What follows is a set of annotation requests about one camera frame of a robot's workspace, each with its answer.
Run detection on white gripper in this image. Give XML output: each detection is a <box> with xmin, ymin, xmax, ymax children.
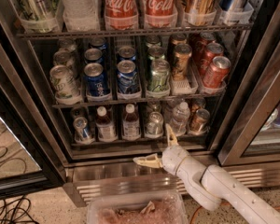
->
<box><xmin>133</xmin><ymin>123</ymin><xmax>190</xmax><ymax>175</ymax></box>

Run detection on silver green 7up can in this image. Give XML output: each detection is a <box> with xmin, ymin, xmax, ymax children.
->
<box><xmin>145</xmin><ymin>112</ymin><xmax>163</xmax><ymax>138</ymax></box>

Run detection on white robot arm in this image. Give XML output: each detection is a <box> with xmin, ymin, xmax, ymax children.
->
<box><xmin>133</xmin><ymin>124</ymin><xmax>280</xmax><ymax>224</ymax></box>

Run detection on small water bottle bottom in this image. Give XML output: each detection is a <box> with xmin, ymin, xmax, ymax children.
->
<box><xmin>169</xmin><ymin>102</ymin><xmax>190</xmax><ymax>136</ymax></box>

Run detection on copper can bottom right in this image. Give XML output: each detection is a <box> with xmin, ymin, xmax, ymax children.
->
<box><xmin>189</xmin><ymin>108</ymin><xmax>210</xmax><ymax>133</ymax></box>

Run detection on green mountain dew can front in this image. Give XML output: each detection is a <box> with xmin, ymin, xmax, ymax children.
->
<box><xmin>147</xmin><ymin>59</ymin><xmax>170</xmax><ymax>92</ymax></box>

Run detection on blue can front centre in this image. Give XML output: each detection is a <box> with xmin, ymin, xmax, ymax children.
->
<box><xmin>117</xmin><ymin>60</ymin><xmax>140</xmax><ymax>94</ymax></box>

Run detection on blue silver can bottom left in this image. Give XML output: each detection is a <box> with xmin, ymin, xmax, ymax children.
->
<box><xmin>73</xmin><ymin>117</ymin><xmax>92</xmax><ymax>143</ymax></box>

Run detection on fridge bottom vent grille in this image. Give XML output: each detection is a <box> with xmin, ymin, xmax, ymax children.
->
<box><xmin>63</xmin><ymin>161</ymin><xmax>280</xmax><ymax>207</ymax></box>

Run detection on red can front right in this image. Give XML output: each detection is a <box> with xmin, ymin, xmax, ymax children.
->
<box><xmin>203</xmin><ymin>56</ymin><xmax>231</xmax><ymax>89</ymax></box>

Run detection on red can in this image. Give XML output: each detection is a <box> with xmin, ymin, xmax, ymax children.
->
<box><xmin>198</xmin><ymin>43</ymin><xmax>224</xmax><ymax>77</ymax></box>
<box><xmin>203</xmin><ymin>56</ymin><xmax>231</xmax><ymax>89</ymax></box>
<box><xmin>193</xmin><ymin>32</ymin><xmax>216</xmax><ymax>63</ymax></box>

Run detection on blue pepsi can front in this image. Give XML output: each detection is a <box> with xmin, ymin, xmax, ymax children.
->
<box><xmin>84</xmin><ymin>63</ymin><xmax>110</xmax><ymax>97</ymax></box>

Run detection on fridge right glass door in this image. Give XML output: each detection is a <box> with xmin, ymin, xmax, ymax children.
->
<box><xmin>209</xmin><ymin>0</ymin><xmax>280</xmax><ymax>166</ymax></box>

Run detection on fridge glass door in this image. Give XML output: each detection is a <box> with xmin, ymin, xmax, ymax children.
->
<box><xmin>209</xmin><ymin>0</ymin><xmax>280</xmax><ymax>166</ymax></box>
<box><xmin>0</xmin><ymin>22</ymin><xmax>65</xmax><ymax>200</ymax></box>

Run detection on gold brown can front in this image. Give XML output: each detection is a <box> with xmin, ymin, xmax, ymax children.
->
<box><xmin>172</xmin><ymin>44</ymin><xmax>192</xmax><ymax>80</ymax></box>

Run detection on red can middle right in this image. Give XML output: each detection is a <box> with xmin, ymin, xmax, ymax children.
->
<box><xmin>198</xmin><ymin>43</ymin><xmax>224</xmax><ymax>77</ymax></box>

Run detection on white green can front left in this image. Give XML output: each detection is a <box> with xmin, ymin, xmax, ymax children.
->
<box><xmin>49</xmin><ymin>65</ymin><xmax>82</xmax><ymax>105</ymax></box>

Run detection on red can back right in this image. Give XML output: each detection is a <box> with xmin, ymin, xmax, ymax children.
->
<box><xmin>193</xmin><ymin>32</ymin><xmax>216</xmax><ymax>63</ymax></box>

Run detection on fridge left glass door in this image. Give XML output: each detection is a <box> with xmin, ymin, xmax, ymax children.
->
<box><xmin>0</xmin><ymin>22</ymin><xmax>65</xmax><ymax>200</ymax></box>

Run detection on gold tall can top shelf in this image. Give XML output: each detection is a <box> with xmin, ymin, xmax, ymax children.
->
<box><xmin>179</xmin><ymin>0</ymin><xmax>217</xmax><ymax>26</ymax></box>

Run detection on clear water bottle top shelf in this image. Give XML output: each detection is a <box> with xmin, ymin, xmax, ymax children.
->
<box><xmin>62</xmin><ymin>0</ymin><xmax>100</xmax><ymax>32</ymax></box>

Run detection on green tall can top shelf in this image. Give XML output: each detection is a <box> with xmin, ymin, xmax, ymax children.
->
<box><xmin>17</xmin><ymin>0</ymin><xmax>59</xmax><ymax>33</ymax></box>

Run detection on right brown tea bottle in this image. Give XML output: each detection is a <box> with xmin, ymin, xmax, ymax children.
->
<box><xmin>122</xmin><ymin>104</ymin><xmax>141</xmax><ymax>140</ymax></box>

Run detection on brown tea bottle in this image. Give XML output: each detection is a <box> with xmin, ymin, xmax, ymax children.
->
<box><xmin>122</xmin><ymin>104</ymin><xmax>141</xmax><ymax>140</ymax></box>
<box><xmin>95</xmin><ymin>106</ymin><xmax>118</xmax><ymax>142</ymax></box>

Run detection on left brown tea bottle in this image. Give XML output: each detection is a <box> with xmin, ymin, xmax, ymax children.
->
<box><xmin>95</xmin><ymin>106</ymin><xmax>118</xmax><ymax>142</ymax></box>

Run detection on clear plastic bin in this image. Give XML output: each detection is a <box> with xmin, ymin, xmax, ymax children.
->
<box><xmin>87</xmin><ymin>190</ymin><xmax>188</xmax><ymax>224</ymax></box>

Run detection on right coca-cola bottle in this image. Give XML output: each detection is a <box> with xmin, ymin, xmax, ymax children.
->
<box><xmin>144</xmin><ymin>0</ymin><xmax>174</xmax><ymax>28</ymax></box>

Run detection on coca-cola bottle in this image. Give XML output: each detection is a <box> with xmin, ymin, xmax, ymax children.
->
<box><xmin>144</xmin><ymin>0</ymin><xmax>174</xmax><ymax>28</ymax></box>
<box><xmin>105</xmin><ymin>0</ymin><xmax>137</xmax><ymax>30</ymax></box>

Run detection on left coca-cola bottle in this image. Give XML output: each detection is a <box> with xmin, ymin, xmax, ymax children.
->
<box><xmin>105</xmin><ymin>0</ymin><xmax>137</xmax><ymax>30</ymax></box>

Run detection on black cables on floor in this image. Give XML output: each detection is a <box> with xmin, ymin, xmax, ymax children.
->
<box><xmin>0</xmin><ymin>196</ymin><xmax>40</xmax><ymax>224</ymax></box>

